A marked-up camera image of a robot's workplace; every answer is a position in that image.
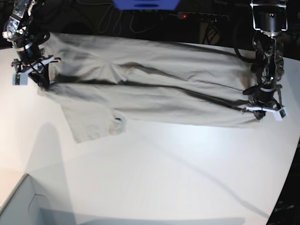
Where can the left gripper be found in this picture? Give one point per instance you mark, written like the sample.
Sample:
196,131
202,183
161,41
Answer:
265,99

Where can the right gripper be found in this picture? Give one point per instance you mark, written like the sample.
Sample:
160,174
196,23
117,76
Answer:
32,64

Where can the beige t-shirt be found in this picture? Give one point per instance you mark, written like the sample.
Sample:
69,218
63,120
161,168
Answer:
101,82

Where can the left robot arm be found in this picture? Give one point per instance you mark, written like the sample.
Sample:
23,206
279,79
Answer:
269,22

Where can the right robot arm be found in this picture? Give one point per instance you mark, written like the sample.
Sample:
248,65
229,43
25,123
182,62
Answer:
26,39

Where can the black power strip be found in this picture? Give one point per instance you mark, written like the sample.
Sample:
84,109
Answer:
202,17

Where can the blue box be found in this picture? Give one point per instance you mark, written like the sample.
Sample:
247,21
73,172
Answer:
146,4

